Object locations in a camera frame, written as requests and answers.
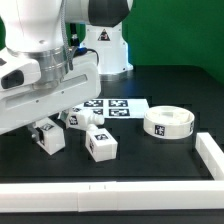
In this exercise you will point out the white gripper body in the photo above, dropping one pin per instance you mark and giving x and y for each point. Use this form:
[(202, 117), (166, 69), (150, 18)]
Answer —
[(24, 100)]

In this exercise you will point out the white front barrier rail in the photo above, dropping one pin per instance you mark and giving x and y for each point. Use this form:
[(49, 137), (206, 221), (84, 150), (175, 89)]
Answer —
[(111, 196)]

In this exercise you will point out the white right barrier rail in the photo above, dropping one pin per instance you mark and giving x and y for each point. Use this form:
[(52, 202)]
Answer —
[(211, 154)]

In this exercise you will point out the white round stool seat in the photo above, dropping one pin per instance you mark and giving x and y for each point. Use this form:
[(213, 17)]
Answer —
[(168, 122)]

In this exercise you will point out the white barrier rail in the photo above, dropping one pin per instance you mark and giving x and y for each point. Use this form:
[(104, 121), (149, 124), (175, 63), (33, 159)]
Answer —
[(111, 196), (211, 154)]

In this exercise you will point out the paper sheet with markers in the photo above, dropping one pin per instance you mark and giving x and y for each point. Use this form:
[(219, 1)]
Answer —
[(117, 108)]

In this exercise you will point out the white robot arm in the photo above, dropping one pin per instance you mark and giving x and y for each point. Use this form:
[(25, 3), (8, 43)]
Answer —
[(36, 29)]

